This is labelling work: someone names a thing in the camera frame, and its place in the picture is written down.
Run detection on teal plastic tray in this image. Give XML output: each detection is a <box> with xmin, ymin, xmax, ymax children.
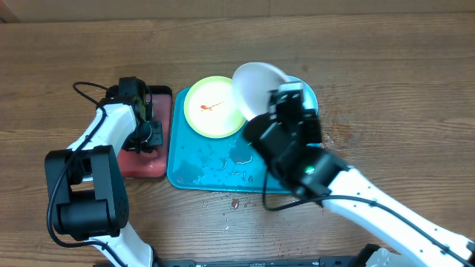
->
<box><xmin>167</xmin><ymin>88</ymin><xmax>289</xmax><ymax>194</ymax></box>

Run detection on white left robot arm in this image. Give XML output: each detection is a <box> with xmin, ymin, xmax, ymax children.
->
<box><xmin>45</xmin><ymin>104</ymin><xmax>163</xmax><ymax>266</ymax></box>

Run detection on black tray with pink water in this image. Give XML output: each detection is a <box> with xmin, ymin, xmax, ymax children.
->
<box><xmin>101</xmin><ymin>84</ymin><xmax>172</xmax><ymax>178</ymax></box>

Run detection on light blue plate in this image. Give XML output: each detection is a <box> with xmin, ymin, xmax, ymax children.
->
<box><xmin>288</xmin><ymin>76</ymin><xmax>318</xmax><ymax>113</ymax></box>

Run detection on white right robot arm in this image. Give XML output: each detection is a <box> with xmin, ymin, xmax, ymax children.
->
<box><xmin>244</xmin><ymin>90</ymin><xmax>474</xmax><ymax>266</ymax></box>

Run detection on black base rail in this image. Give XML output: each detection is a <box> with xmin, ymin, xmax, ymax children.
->
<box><xmin>163</xmin><ymin>256</ymin><xmax>364</xmax><ymax>267</ymax></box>

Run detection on yellow-green plate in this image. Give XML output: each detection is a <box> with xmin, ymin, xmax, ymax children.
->
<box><xmin>184</xmin><ymin>76</ymin><xmax>246</xmax><ymax>139</ymax></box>

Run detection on white plate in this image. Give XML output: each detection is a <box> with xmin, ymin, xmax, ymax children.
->
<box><xmin>232</xmin><ymin>62</ymin><xmax>290</xmax><ymax>122</ymax></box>

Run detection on green and orange sponge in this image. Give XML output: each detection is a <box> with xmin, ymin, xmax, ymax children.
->
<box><xmin>140</xmin><ymin>149</ymin><xmax>159</xmax><ymax>160</ymax></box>

